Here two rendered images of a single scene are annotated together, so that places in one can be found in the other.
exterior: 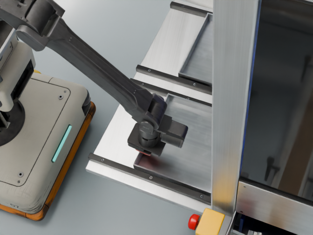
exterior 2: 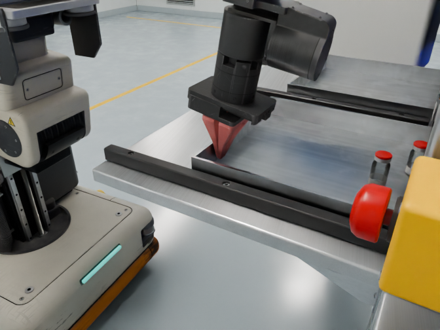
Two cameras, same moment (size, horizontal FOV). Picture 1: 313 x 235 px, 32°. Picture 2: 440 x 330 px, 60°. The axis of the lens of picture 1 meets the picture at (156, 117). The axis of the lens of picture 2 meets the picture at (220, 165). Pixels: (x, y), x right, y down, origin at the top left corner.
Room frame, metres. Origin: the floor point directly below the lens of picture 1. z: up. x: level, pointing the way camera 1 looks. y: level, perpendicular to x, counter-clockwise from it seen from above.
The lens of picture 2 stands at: (0.26, 0.06, 1.16)
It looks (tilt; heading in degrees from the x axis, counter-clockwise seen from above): 30 degrees down; 359
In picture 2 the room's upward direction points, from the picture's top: straight up
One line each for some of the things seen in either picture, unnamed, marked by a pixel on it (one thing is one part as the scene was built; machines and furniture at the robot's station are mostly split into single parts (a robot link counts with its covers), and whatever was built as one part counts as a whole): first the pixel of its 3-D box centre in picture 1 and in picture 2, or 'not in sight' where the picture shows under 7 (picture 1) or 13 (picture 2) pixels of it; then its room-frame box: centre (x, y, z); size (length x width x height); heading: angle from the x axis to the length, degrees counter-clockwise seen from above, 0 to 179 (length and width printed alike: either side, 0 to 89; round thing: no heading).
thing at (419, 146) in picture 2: not in sight; (417, 158); (0.71, -0.22, 0.90); 0.02 x 0.02 x 0.05
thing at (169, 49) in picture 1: (203, 100); (328, 122); (0.91, -0.15, 0.87); 0.70 x 0.48 x 0.02; 149
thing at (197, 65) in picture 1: (243, 59); (387, 87); (1.02, -0.30, 0.90); 0.34 x 0.26 x 0.04; 59
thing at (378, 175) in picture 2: not in sight; (380, 170); (0.68, -0.16, 0.90); 0.02 x 0.02 x 0.04
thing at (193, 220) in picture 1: (196, 222); (380, 215); (0.48, -0.06, 0.99); 0.04 x 0.04 x 0.04; 59
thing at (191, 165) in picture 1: (204, 148); (345, 158); (0.73, -0.12, 0.90); 0.34 x 0.26 x 0.04; 59
